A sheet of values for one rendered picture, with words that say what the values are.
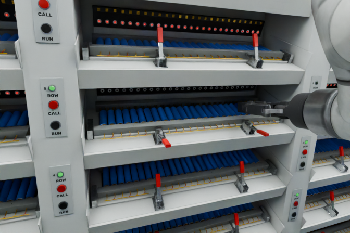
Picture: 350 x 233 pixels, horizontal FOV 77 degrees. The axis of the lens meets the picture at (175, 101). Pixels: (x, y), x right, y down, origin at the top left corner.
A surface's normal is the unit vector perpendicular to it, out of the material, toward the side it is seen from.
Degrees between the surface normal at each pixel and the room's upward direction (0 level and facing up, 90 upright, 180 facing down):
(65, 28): 90
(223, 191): 19
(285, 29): 90
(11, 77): 109
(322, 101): 61
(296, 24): 90
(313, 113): 88
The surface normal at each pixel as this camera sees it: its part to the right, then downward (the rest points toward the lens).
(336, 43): -0.82, 0.45
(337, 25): -0.90, 0.20
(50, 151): 0.32, 0.22
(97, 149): 0.13, -0.85
